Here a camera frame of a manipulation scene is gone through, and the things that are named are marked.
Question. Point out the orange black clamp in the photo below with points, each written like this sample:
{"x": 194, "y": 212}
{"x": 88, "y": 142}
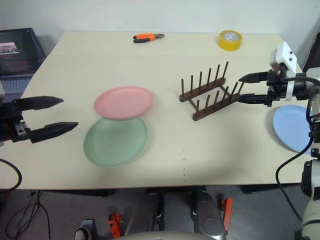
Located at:
{"x": 115, "y": 225}
{"x": 228, "y": 212}

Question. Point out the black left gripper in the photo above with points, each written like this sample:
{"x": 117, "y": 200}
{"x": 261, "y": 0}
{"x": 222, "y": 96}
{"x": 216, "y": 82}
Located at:
{"x": 12, "y": 125}

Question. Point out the green plate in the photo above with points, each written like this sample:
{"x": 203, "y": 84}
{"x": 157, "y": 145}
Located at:
{"x": 115, "y": 145}

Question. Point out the orange black pliers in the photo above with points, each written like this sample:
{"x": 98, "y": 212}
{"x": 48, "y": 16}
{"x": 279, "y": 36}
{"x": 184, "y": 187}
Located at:
{"x": 145, "y": 37}

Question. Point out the wooden dish rack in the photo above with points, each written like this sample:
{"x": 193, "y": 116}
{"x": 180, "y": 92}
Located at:
{"x": 196, "y": 117}

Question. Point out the grey rounded shell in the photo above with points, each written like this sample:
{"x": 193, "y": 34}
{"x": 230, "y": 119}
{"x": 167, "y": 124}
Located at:
{"x": 207, "y": 215}

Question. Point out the pink plate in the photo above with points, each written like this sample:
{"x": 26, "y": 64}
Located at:
{"x": 123, "y": 101}

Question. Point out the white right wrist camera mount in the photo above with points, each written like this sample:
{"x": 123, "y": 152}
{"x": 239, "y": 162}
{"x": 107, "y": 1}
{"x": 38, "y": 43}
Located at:
{"x": 285, "y": 53}

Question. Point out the dark monitor panel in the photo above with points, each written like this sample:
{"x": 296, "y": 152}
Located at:
{"x": 312, "y": 55}

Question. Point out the dark rounded foot shape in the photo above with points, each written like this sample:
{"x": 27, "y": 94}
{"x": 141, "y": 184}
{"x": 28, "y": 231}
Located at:
{"x": 83, "y": 231}

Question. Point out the blue plate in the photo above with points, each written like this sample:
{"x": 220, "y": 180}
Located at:
{"x": 290, "y": 127}

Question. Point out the yellow tape roll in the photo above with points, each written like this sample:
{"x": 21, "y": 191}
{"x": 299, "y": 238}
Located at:
{"x": 225, "y": 45}

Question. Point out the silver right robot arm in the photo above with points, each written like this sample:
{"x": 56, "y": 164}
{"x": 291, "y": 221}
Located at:
{"x": 312, "y": 212}

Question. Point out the open laptop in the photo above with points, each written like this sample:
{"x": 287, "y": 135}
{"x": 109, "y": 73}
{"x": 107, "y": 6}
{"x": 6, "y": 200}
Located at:
{"x": 17, "y": 57}

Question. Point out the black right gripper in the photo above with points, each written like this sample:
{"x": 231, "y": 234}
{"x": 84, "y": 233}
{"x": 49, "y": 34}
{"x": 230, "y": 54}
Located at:
{"x": 275, "y": 90}

